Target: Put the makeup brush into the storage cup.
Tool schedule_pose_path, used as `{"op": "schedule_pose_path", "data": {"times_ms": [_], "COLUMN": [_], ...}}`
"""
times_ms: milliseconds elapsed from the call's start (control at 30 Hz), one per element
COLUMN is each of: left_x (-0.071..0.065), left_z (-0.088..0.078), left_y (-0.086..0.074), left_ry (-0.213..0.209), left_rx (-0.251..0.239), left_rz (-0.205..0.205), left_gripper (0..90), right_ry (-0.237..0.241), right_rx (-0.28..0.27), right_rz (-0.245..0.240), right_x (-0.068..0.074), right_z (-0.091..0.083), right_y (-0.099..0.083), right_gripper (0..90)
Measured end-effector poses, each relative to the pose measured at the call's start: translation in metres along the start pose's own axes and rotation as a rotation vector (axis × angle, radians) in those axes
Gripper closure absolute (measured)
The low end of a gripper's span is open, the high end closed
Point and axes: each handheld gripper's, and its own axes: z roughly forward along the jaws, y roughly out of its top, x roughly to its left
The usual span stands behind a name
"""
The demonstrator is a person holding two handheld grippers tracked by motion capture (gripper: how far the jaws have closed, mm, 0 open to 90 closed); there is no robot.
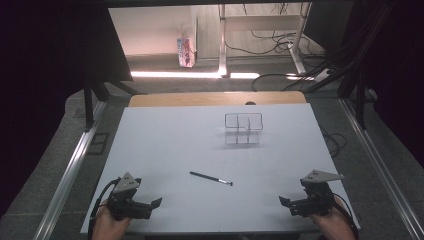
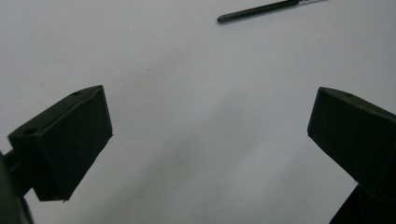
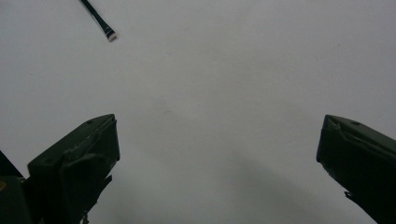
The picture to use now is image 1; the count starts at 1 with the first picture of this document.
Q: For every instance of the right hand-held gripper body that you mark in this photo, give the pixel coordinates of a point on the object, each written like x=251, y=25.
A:
x=315, y=196

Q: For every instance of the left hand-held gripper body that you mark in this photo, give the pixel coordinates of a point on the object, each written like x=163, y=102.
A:
x=124, y=200

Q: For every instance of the black pen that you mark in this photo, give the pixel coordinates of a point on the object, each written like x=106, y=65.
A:
x=211, y=178

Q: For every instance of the clear pen holder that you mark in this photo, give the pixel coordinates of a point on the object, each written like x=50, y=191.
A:
x=243, y=128

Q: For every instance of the person's left hand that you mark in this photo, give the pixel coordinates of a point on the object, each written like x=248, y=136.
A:
x=108, y=225

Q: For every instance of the person's right hand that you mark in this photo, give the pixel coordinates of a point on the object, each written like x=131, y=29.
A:
x=333, y=225

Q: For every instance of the black metal stand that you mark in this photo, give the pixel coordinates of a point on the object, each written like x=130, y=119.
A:
x=359, y=96
x=89, y=103

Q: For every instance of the white power strip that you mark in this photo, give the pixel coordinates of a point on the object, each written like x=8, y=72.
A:
x=322, y=75

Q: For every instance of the pink and blue carton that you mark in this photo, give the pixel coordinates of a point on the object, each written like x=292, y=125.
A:
x=186, y=52

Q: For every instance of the aluminium rail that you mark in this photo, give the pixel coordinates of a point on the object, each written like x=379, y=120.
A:
x=68, y=176
x=383, y=166

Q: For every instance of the white desk frame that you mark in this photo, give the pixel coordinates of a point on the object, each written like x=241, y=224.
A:
x=260, y=23

